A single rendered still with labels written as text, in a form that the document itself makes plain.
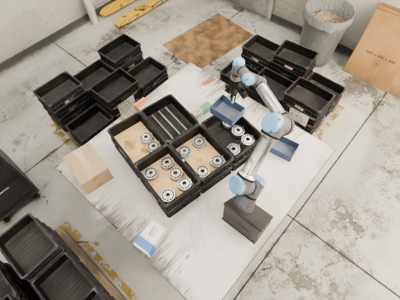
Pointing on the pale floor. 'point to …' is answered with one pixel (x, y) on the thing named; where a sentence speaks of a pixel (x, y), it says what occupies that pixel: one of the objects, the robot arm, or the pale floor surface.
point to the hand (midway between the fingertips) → (233, 102)
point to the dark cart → (13, 187)
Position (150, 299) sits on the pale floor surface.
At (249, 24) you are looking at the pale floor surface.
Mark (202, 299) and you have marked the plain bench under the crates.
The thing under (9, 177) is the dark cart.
